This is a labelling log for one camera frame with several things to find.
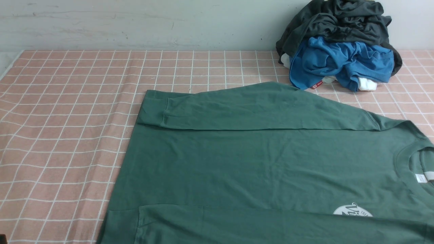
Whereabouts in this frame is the green long sleeve shirt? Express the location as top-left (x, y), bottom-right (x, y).
top-left (96, 82), bottom-right (433, 244)

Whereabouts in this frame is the blue crumpled garment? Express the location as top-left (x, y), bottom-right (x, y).
top-left (289, 37), bottom-right (395, 92)

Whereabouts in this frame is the dark grey crumpled garment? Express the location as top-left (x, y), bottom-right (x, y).
top-left (276, 0), bottom-right (403, 76)

